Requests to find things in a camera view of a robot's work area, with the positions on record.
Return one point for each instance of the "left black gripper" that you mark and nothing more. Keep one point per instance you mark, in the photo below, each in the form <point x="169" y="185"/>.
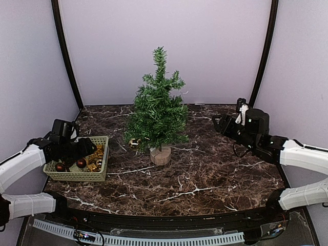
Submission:
<point x="86" y="149"/>

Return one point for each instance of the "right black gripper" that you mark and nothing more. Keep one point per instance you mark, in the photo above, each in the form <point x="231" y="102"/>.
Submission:
<point x="226" y="122"/>

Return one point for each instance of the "brown ball ornament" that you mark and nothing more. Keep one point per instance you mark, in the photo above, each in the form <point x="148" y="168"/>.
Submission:
<point x="59" y="167"/>
<point x="81" y="163"/>

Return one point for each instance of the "gold gift box ornament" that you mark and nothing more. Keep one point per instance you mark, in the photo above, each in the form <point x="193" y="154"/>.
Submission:
<point x="93" y="168"/>

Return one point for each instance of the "small green christmas tree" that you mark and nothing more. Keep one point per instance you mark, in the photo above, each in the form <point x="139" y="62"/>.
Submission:
<point x="159" y="118"/>

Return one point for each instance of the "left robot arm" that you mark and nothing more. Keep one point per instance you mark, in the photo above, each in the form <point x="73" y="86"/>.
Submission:
<point x="18" y="168"/>

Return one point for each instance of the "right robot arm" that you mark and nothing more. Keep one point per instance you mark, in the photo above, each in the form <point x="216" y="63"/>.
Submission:
<point x="305" y="166"/>

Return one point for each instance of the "round wooden tree base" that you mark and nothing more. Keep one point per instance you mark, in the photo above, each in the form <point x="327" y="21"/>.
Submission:
<point x="160" y="157"/>

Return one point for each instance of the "green perforated plastic basket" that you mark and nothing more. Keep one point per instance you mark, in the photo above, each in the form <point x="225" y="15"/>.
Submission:
<point x="100" y="158"/>

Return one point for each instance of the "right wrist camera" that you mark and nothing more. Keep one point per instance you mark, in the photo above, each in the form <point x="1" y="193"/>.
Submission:
<point x="241" y="108"/>

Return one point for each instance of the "black front rail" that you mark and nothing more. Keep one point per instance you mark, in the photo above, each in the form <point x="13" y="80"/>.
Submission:
<point x="243" y="220"/>

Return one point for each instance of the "white slotted cable duct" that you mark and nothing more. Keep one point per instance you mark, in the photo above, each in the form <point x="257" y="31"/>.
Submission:
<point x="93" y="238"/>

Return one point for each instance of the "right black frame post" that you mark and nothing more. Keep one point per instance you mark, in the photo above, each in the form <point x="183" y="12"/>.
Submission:
<point x="265" y="52"/>

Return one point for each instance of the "black frame post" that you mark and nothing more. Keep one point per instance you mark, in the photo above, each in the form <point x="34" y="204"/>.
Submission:
<point x="65" y="53"/>
<point x="265" y="52"/>

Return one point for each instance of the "left black frame post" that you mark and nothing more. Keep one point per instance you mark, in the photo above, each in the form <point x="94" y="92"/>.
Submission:
<point x="65" y="53"/>

